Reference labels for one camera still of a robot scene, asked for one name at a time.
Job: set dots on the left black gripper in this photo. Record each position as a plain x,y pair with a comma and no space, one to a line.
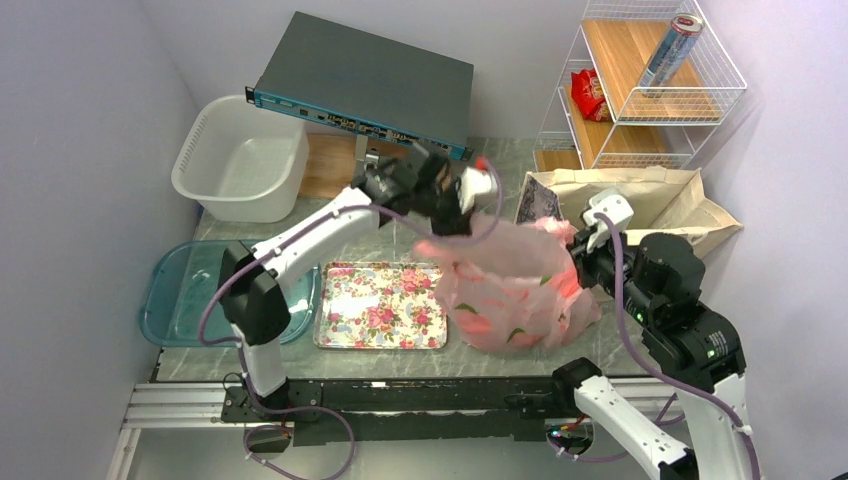
458,224

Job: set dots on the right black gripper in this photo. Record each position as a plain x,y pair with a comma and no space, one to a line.
577,245

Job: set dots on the pink plastic grocery bag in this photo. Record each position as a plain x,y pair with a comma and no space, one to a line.
516,288

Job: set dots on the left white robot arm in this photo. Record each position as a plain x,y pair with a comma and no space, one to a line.
253,279

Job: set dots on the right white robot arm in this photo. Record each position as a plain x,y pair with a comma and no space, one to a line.
698,353

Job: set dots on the metal stand base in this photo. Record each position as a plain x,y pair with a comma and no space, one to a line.
366,156

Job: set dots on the beige canvas tote bag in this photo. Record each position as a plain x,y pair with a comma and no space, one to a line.
663,200

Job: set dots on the wooden board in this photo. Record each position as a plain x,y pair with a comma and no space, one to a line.
330,166

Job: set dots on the floral rectangular tray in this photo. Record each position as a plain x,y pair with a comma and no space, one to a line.
380,306

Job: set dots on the red snack packet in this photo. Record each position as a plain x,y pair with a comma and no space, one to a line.
587,93

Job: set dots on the white plastic basin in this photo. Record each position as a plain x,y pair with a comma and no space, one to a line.
242,163

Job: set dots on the blue drink can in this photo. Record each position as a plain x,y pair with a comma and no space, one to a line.
675,46

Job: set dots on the teal transparent plastic bin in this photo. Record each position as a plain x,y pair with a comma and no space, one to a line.
185,279

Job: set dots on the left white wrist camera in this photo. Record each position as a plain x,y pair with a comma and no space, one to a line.
478,186

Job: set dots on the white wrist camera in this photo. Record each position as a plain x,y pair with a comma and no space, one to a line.
478,186
612,204

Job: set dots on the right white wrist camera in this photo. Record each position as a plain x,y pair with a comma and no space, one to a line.
612,204

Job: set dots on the teal network switch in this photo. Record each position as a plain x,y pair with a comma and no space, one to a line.
369,85

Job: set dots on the white wire shelf rack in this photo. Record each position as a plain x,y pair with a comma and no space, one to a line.
617,39

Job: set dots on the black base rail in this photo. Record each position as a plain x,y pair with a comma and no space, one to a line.
521,408

